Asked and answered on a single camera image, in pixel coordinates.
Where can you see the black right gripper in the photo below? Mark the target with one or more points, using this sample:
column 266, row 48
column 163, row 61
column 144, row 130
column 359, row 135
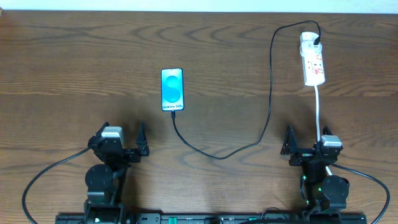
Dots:
column 290, row 147

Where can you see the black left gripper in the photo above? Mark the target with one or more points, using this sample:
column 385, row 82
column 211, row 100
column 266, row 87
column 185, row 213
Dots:
column 141, row 152

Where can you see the blue Galaxy smartphone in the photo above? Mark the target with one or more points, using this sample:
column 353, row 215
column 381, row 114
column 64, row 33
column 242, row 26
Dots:
column 172, row 91

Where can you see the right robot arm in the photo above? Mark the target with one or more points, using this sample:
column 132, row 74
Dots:
column 325, row 193

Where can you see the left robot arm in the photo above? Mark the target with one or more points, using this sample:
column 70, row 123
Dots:
column 105, row 181

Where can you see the white charger adapter plug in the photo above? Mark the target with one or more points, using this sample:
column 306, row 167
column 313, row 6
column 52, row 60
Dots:
column 310, row 43

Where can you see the white power strip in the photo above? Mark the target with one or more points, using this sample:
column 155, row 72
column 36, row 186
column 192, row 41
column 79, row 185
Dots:
column 313, row 70

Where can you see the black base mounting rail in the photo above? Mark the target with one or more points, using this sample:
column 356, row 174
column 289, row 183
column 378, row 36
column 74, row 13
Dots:
column 156, row 218

